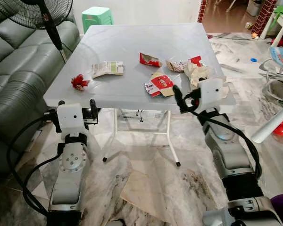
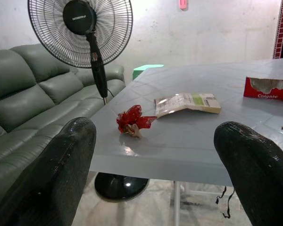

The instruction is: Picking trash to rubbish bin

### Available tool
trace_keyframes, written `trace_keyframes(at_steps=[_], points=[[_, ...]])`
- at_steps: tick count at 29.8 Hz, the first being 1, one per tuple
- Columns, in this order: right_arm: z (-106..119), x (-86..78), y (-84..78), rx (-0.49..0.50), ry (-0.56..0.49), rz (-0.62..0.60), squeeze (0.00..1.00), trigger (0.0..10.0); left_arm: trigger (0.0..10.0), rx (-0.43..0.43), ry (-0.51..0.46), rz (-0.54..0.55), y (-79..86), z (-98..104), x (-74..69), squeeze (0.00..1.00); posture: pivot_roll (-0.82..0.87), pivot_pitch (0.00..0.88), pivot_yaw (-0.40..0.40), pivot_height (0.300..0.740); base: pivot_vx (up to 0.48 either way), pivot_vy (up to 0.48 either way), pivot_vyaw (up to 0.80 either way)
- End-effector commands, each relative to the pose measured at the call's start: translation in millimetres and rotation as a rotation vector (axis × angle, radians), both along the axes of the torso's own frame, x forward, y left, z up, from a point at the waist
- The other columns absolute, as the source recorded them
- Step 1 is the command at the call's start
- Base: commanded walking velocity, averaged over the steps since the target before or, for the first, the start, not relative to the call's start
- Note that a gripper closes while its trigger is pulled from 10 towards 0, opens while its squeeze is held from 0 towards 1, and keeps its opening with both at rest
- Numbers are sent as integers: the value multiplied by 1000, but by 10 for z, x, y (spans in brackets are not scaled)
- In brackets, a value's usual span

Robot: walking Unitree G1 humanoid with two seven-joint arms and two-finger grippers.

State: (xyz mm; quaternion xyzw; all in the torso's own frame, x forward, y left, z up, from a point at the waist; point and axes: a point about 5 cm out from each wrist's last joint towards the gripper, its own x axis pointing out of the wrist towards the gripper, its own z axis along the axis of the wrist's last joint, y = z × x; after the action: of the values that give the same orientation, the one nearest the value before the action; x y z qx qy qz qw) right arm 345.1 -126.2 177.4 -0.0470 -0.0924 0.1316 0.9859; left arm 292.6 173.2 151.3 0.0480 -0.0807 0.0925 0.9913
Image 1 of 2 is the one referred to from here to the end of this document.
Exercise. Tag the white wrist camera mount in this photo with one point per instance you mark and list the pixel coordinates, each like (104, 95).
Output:
(70, 117)
(212, 94)

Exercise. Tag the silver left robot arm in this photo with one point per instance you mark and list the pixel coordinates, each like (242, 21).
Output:
(70, 160)

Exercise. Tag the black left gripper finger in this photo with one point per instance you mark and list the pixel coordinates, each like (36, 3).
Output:
(94, 108)

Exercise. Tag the black standing fan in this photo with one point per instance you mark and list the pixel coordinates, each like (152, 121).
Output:
(52, 28)

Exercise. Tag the blue round lid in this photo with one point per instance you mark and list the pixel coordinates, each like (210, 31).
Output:
(253, 60)

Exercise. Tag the red brown torn wrapper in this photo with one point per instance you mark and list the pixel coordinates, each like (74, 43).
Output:
(148, 60)

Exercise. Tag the green plastic stool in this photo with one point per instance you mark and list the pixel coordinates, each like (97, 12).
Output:
(96, 19)

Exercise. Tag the colourful printed baby seat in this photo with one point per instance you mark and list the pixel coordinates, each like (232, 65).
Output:
(280, 56)

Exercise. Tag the white folding table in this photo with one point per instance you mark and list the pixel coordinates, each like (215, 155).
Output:
(132, 42)

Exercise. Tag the brick pattern pillar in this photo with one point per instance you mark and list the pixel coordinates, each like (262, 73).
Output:
(264, 19)
(202, 10)

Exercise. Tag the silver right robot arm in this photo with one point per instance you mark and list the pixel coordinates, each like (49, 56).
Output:
(226, 150)

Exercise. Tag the printed wrapper with red flap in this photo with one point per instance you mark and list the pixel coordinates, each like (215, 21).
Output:
(177, 66)

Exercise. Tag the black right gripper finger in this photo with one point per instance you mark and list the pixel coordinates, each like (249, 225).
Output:
(178, 100)

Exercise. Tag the dark green leather sofa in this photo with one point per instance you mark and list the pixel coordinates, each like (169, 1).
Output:
(19, 70)

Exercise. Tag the red crumpled wrapper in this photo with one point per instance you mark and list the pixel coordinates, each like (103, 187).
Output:
(78, 82)

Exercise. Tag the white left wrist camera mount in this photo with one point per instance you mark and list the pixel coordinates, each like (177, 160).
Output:
(70, 117)

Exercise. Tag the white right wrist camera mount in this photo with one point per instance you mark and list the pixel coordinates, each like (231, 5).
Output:
(212, 94)

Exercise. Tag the crumpled beige paper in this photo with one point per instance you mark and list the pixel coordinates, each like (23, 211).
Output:
(198, 73)

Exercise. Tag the white green paper packet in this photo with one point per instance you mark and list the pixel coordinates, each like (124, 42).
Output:
(108, 68)

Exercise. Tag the white plastic frame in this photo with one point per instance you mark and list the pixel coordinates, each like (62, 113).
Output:
(273, 27)

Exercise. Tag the red white snack packet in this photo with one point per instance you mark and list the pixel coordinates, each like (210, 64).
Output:
(160, 84)

